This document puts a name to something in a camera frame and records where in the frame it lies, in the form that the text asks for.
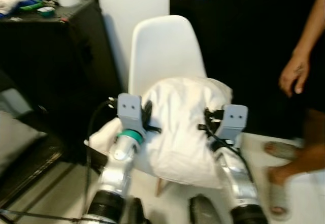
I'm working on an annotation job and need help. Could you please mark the white pillow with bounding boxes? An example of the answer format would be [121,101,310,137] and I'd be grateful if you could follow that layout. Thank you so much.
[84,76,235,189]

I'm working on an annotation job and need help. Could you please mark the white plastic chair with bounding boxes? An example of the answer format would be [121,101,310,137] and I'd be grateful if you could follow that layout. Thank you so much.
[127,14,209,198]

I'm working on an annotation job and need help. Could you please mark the person's bare hand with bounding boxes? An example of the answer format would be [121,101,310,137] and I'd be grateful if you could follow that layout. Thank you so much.
[278,54,311,99]

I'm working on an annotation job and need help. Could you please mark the grey sandal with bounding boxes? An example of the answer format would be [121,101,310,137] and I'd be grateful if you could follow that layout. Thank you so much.
[263,140,302,162]
[266,167,295,221]

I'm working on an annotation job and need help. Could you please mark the black door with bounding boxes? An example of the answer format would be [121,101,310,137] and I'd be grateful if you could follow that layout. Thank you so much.
[169,0,325,139]

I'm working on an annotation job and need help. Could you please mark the dark right robot leg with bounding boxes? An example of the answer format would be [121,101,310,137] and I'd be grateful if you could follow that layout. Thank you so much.
[188,194,222,224]

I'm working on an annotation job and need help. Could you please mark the dark robot leg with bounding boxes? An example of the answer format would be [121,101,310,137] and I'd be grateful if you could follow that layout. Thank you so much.
[124,197,149,224]
[188,194,222,224]

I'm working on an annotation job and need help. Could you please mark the dark left robot leg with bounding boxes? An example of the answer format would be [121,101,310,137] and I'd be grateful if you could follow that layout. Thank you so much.
[124,197,149,224]

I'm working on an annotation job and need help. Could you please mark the person's black shorts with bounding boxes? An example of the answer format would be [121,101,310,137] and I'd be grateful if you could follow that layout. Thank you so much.
[309,34,325,114]

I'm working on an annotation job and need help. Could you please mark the black cabinet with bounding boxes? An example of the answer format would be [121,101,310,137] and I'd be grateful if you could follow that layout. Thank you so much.
[0,0,123,165]

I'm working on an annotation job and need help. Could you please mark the black and grey furniture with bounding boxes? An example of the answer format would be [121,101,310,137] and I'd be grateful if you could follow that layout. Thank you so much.
[0,72,68,207]

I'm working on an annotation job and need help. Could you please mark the white bowl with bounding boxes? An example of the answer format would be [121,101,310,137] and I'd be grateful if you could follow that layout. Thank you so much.
[58,0,82,7]

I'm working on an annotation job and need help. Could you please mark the small white green box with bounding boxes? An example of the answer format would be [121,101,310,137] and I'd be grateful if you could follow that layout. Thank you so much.
[38,6,56,18]

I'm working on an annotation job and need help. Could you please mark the green item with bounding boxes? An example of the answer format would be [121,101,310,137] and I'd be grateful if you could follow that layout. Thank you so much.
[19,2,44,12]

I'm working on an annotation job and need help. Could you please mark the blue item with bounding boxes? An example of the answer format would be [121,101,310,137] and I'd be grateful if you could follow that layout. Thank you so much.
[0,0,32,17]

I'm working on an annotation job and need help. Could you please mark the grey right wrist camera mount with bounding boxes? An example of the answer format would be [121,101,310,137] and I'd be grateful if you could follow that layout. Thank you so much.
[219,104,249,143]

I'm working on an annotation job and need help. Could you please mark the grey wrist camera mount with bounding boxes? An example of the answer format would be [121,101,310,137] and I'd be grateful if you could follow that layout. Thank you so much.
[219,104,249,143]
[116,92,146,134]

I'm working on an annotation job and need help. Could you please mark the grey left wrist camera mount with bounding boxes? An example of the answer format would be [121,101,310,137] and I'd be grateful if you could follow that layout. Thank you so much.
[116,92,146,134]

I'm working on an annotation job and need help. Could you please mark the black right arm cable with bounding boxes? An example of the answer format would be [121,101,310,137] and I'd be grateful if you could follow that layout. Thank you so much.
[198,124,255,185]

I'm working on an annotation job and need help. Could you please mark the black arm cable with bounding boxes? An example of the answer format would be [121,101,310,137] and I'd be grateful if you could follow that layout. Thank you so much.
[83,98,120,220]
[198,124,255,185]

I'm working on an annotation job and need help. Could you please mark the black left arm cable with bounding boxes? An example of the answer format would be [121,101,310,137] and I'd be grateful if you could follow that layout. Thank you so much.
[83,98,120,220]

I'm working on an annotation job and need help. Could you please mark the thin black floor cable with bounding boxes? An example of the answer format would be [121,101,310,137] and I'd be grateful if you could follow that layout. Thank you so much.
[0,209,88,220]

